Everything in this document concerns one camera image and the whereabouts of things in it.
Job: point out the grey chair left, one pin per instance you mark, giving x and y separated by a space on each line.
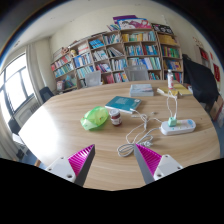
93 79

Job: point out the window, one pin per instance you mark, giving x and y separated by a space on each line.
15 87

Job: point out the green charger plug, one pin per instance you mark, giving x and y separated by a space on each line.
172 121

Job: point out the teal book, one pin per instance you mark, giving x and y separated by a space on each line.
124 104

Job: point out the red lidded jar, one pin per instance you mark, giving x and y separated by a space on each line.
115 117

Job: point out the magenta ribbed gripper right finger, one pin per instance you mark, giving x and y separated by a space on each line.
154 166

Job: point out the grey chair right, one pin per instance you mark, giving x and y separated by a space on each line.
136 73

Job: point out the clear plastic bottle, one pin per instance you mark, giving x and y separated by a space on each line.
170 79

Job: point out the posters on shelf top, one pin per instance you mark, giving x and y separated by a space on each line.
133 22

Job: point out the black jacket on chair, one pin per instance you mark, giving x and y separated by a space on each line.
202 81

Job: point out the grey chair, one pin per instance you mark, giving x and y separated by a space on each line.
136 73
93 79

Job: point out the grey book stack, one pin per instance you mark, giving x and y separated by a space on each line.
140 90

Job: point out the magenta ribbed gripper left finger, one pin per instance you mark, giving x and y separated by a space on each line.
75 167

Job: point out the wooden bookshelf with books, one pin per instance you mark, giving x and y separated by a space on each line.
111 53

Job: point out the dark blue chair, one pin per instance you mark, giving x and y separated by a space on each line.
46 94

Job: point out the yellow books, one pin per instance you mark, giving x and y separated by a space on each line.
178 89

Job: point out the green plastic bag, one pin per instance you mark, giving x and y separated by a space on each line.
94 118

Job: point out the white power strip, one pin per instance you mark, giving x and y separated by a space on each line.
181 127

